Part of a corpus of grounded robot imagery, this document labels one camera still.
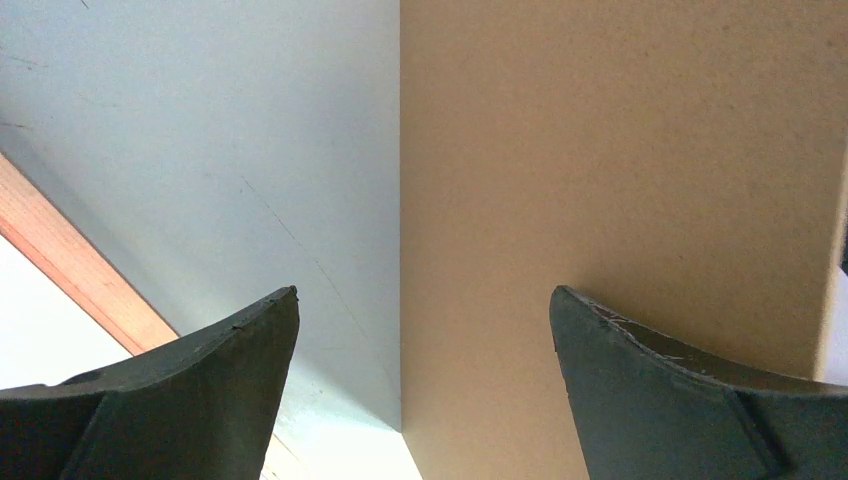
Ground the colourful printed photo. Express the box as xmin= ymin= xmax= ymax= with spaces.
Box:
xmin=1 ymin=239 xmax=131 ymax=389

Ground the brown cardboard backing board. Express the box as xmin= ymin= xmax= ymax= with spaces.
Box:
xmin=400 ymin=1 xmax=847 ymax=479

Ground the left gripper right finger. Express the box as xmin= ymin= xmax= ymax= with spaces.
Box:
xmin=549 ymin=286 xmax=847 ymax=479

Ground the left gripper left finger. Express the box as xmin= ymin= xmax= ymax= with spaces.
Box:
xmin=1 ymin=286 xmax=300 ymax=479

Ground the orange wooden picture frame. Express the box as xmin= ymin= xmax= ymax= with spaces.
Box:
xmin=1 ymin=158 xmax=178 ymax=355

